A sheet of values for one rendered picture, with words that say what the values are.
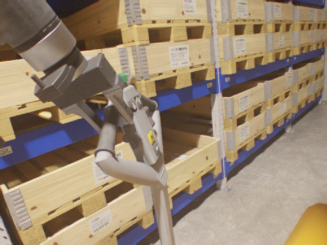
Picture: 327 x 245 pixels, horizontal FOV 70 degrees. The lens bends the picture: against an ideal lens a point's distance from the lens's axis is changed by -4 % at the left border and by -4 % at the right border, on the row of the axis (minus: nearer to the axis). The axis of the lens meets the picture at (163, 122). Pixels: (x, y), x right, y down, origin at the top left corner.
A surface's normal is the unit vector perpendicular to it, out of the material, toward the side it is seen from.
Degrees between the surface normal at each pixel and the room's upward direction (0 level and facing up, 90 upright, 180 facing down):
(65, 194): 90
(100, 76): 118
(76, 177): 90
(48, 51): 106
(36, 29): 100
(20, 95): 90
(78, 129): 90
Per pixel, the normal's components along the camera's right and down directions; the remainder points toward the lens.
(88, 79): 0.02, 0.71
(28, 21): 0.52, 0.41
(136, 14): 0.69, 0.12
